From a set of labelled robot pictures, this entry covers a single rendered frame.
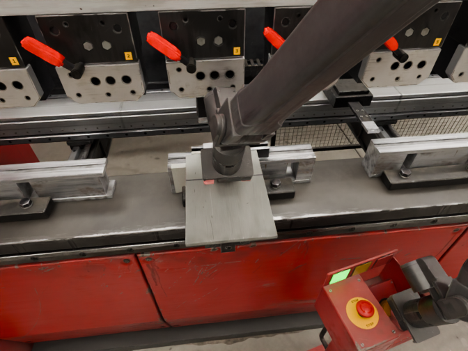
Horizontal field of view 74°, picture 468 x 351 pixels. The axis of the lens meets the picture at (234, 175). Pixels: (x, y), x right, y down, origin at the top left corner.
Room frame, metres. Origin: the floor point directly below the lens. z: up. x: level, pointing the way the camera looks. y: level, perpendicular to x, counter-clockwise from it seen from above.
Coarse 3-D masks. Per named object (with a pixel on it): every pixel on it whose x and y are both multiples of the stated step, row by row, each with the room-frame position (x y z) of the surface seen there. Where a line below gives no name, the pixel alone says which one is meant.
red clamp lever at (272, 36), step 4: (268, 28) 0.56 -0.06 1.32; (264, 32) 0.56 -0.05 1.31; (268, 32) 0.55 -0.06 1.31; (272, 32) 0.55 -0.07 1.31; (268, 36) 0.55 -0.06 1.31; (272, 36) 0.55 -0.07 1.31; (276, 36) 0.55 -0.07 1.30; (280, 36) 0.56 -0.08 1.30; (268, 40) 0.55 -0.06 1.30; (272, 40) 0.55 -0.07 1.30; (276, 40) 0.55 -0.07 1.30; (280, 40) 0.55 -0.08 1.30; (284, 40) 0.56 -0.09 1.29; (272, 44) 0.55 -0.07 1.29; (276, 44) 0.55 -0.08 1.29; (280, 44) 0.55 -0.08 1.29; (276, 48) 0.55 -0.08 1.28
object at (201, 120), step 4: (196, 100) 0.60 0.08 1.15; (200, 100) 0.60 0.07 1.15; (200, 104) 0.60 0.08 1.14; (204, 104) 0.60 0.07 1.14; (200, 108) 0.60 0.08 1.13; (204, 108) 0.60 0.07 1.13; (200, 112) 0.60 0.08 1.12; (204, 112) 0.60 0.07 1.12; (200, 116) 0.60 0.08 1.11; (204, 116) 0.60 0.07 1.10; (200, 120) 0.61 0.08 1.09; (204, 120) 0.61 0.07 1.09
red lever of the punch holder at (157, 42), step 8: (152, 32) 0.54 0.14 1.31; (152, 40) 0.53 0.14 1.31; (160, 40) 0.53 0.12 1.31; (160, 48) 0.53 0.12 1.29; (168, 48) 0.53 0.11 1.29; (176, 48) 0.54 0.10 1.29; (168, 56) 0.53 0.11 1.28; (176, 56) 0.53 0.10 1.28; (184, 56) 0.55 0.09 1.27; (184, 64) 0.54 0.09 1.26; (192, 64) 0.53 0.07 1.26; (192, 72) 0.53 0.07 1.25
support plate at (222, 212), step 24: (192, 168) 0.54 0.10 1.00; (192, 192) 0.46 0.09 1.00; (216, 192) 0.46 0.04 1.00; (240, 192) 0.46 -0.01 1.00; (264, 192) 0.46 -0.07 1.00; (192, 216) 0.40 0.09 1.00; (216, 216) 0.40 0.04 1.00; (240, 216) 0.40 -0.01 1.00; (264, 216) 0.40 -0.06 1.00; (192, 240) 0.34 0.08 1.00; (216, 240) 0.34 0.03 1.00; (240, 240) 0.34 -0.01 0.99
